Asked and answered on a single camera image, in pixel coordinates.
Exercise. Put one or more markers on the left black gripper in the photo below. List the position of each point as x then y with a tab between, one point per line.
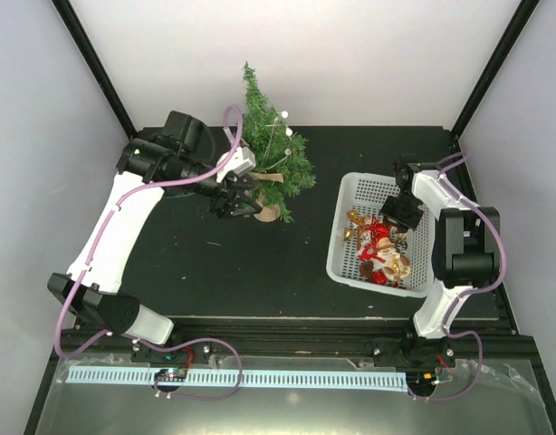
225	207

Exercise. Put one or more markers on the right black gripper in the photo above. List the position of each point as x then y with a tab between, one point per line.
385	211

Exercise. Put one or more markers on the brown paper bow ornament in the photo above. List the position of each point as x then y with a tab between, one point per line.
273	177

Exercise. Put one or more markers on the white plastic basket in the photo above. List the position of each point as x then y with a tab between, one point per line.
366	193

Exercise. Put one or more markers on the small green christmas tree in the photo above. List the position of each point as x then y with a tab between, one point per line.
277	149

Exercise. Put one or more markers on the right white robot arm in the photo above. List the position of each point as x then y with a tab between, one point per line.
468	256

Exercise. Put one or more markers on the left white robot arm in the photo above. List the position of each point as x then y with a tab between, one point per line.
159	162

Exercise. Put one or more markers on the pile of christmas ornaments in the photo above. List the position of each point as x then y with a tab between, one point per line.
379	247

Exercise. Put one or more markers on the right circuit board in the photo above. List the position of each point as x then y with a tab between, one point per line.
423	378

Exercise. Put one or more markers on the circuit board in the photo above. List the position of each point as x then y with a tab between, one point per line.
170	375
423	378

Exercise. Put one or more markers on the left circuit board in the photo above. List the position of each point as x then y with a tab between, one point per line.
170	375

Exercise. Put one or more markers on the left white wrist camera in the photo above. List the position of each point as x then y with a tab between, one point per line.
242	162

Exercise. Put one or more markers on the black aluminium rail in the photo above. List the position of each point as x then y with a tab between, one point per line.
395	344

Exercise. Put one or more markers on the white slotted cable duct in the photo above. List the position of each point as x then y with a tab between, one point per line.
144	376

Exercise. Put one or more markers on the right black frame post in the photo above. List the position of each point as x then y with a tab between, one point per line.
520	18

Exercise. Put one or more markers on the black frame post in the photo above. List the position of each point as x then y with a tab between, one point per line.
72	23
520	18

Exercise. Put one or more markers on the left black frame post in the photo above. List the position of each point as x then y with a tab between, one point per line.
72	23

